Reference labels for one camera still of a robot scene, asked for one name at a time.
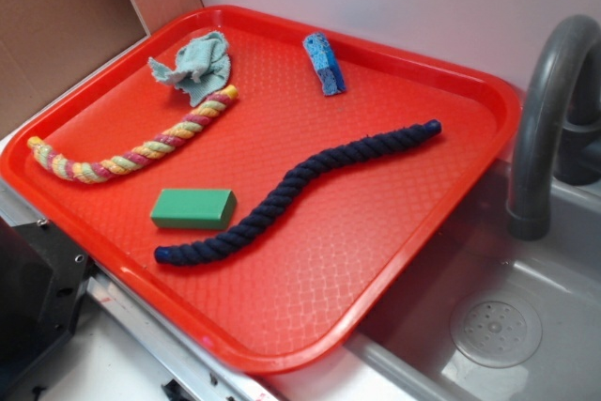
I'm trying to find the blue sponge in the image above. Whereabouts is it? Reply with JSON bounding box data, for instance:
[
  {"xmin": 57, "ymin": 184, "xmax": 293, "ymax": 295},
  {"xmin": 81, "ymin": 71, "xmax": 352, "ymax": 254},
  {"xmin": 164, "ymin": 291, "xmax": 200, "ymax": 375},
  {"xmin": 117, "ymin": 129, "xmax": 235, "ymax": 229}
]
[{"xmin": 302, "ymin": 32, "xmax": 347, "ymax": 96}]

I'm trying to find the multicolored twisted rope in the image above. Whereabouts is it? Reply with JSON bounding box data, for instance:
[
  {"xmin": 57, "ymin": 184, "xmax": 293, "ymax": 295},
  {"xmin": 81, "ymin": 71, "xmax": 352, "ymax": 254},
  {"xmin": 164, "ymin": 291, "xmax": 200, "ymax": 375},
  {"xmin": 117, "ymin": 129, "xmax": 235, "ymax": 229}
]
[{"xmin": 26, "ymin": 84, "xmax": 239, "ymax": 185}]

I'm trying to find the grey plastic sink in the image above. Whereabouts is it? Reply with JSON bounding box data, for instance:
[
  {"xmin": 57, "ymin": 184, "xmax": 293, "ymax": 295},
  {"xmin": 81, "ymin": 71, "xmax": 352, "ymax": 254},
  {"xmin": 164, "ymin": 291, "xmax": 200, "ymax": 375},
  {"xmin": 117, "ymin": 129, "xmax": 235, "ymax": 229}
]
[{"xmin": 345, "ymin": 159, "xmax": 601, "ymax": 401}]

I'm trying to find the light teal cloth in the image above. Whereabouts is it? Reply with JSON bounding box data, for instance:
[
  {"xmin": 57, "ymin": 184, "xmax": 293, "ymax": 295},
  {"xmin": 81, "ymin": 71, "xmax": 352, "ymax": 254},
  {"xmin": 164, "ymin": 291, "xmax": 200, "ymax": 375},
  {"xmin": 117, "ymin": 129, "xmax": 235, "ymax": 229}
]
[{"xmin": 147, "ymin": 31, "xmax": 231, "ymax": 107}]

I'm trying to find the dark blue twisted rope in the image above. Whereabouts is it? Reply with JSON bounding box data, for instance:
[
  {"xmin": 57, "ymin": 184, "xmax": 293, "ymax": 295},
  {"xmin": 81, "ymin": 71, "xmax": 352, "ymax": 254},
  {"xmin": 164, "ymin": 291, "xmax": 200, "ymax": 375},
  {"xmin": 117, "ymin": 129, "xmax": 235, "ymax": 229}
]
[{"xmin": 153, "ymin": 118, "xmax": 443, "ymax": 268}]

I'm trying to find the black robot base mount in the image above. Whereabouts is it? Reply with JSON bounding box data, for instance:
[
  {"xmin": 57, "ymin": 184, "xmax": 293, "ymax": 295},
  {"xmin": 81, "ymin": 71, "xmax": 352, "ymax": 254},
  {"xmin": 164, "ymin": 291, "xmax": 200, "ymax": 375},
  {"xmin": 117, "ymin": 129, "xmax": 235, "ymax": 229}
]
[{"xmin": 1, "ymin": 221, "xmax": 92, "ymax": 399}]

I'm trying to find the grey curved faucet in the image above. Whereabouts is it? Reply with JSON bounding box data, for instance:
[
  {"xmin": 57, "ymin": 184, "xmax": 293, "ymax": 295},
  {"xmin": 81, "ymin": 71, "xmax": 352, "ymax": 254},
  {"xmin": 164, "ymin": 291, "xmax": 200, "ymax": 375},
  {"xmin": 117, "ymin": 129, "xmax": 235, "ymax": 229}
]
[{"xmin": 507, "ymin": 15, "xmax": 600, "ymax": 240}]

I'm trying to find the green rectangular block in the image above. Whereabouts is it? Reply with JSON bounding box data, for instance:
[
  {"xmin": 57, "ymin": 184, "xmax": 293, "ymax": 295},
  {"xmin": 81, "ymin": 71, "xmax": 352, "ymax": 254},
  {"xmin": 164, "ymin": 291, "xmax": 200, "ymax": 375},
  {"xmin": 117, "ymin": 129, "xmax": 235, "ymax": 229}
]
[{"xmin": 150, "ymin": 189, "xmax": 238, "ymax": 230}]

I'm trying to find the red plastic tray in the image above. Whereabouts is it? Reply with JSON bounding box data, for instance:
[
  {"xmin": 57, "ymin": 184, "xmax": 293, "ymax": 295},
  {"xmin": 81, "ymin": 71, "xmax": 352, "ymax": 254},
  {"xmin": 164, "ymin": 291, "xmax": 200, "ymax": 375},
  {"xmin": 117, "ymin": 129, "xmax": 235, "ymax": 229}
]
[{"xmin": 1, "ymin": 6, "xmax": 520, "ymax": 374}]

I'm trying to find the brown cardboard panel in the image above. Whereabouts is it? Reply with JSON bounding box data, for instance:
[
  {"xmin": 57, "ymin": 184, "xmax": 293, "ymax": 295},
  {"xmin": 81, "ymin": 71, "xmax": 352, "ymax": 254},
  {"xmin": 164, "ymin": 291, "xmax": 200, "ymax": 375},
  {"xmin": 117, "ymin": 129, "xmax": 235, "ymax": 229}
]
[{"xmin": 1, "ymin": 0, "xmax": 203, "ymax": 136}]

